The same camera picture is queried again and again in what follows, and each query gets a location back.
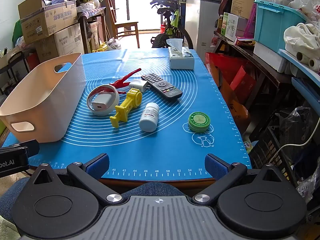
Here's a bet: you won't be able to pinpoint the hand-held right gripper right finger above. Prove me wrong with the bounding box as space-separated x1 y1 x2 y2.
192 154 283 204

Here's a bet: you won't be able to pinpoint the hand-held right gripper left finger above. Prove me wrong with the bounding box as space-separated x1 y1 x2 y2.
32 153 124 204

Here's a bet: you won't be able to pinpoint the white tape roll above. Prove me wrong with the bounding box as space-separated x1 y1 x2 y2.
87 84 120 116

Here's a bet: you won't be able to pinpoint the beige plastic basket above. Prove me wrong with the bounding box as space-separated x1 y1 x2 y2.
0 52 87 143

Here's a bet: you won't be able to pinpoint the yellow plastic tool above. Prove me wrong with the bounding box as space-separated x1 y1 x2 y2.
109 88 143 128

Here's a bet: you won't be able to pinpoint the person's denim trousers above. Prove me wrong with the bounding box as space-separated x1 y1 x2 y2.
0 177 190 220

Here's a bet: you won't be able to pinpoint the green round tin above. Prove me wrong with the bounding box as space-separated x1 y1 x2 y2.
188 111 210 133

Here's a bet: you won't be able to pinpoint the blue silicone mat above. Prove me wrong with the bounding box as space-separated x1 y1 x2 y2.
2 48 252 180

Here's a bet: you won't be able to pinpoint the black plastic crate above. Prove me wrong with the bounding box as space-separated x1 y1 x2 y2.
249 125 298 188

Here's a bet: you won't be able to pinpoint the white charger block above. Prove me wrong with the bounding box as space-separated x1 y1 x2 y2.
92 94 113 111

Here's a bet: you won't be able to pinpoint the white pill bottle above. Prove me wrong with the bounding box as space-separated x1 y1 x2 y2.
139 102 160 132

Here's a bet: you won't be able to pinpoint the white charger with prongs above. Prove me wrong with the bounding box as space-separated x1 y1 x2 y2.
129 79 152 93

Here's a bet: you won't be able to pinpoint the red plastic clip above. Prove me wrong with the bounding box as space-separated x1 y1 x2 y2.
109 68 142 94

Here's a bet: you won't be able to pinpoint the black metal cart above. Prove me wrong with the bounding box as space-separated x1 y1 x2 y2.
0 51 30 93

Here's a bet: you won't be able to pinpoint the black remote control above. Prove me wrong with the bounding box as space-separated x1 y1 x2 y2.
141 73 183 100

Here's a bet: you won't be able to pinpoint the red paper bags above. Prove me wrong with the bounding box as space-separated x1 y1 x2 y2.
205 52 257 98

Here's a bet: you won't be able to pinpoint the dark wooden side table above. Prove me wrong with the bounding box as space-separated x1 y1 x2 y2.
214 31 293 140

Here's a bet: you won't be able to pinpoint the white tissue box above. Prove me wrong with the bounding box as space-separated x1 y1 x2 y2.
166 39 195 70

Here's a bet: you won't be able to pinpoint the white foam box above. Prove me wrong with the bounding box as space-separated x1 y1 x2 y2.
253 41 288 73

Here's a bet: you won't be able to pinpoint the grey plastic bag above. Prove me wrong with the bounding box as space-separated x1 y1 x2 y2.
106 37 122 50

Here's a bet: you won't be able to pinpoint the white-sided cardboard box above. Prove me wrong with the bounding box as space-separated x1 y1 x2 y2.
54 23 85 55

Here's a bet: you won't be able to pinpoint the green and white carton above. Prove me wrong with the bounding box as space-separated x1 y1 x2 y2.
221 12 248 42

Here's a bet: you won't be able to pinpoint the open cardboard box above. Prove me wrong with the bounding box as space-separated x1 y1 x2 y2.
18 0 78 45

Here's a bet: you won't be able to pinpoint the wooden chair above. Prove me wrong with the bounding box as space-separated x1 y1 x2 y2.
106 0 140 48

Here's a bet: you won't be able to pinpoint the green and black bicycle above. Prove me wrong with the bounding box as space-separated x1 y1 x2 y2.
144 0 194 49

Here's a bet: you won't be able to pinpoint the teal plastic storage bin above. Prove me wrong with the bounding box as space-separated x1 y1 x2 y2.
254 0 308 53

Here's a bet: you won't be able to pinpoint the white cloth bag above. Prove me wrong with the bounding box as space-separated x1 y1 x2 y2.
284 22 320 58

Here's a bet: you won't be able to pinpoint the white cable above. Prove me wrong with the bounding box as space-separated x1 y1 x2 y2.
265 117 320 165

